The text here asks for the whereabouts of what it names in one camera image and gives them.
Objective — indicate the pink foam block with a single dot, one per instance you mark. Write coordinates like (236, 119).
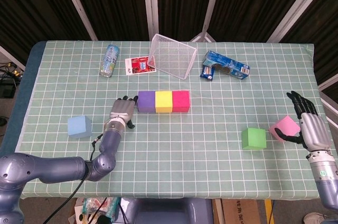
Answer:
(286, 126)

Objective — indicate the green checked tablecloth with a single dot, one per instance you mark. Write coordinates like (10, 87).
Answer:
(185, 160)

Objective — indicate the black device box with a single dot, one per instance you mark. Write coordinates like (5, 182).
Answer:
(6, 90)

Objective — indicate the long blue cookie box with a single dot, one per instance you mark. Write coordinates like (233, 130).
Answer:
(229, 64)

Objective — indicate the white frame bar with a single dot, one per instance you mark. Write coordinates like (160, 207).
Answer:
(328, 82)
(330, 107)
(10, 57)

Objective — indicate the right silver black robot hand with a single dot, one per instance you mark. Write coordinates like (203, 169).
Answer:
(315, 131)

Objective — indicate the small blue cookie packet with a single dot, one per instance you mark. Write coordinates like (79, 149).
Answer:
(207, 72)

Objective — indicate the green foam block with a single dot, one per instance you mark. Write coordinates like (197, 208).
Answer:
(253, 139)

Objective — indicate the blue-grey robot torso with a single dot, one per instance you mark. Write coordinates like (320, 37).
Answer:
(169, 210)

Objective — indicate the grey shoe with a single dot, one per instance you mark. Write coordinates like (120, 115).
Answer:
(313, 218)

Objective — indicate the brown cardboard box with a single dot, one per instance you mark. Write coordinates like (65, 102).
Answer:
(243, 210)

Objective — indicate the purple foam block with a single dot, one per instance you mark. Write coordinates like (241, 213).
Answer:
(146, 100)

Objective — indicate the yellow foam block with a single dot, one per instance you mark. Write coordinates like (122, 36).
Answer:
(164, 100)

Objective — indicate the green blue drink can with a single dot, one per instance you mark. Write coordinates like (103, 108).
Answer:
(109, 60)

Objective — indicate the dark blue table pad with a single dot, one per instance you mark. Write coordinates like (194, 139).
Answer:
(18, 97)

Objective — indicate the red white card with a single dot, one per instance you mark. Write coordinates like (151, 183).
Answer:
(138, 65)

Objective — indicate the green snack bag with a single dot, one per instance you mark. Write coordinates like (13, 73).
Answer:
(92, 205)

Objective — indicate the white frame post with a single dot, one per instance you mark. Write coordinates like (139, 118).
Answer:
(76, 4)
(150, 4)
(211, 4)
(295, 7)

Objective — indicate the light blue foam block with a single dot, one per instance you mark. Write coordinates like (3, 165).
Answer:
(78, 126)

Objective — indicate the red foam block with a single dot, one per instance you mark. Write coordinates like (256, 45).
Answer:
(180, 101)

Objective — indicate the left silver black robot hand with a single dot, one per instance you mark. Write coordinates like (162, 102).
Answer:
(122, 107)

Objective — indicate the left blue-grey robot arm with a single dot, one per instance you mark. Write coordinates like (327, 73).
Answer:
(58, 168)

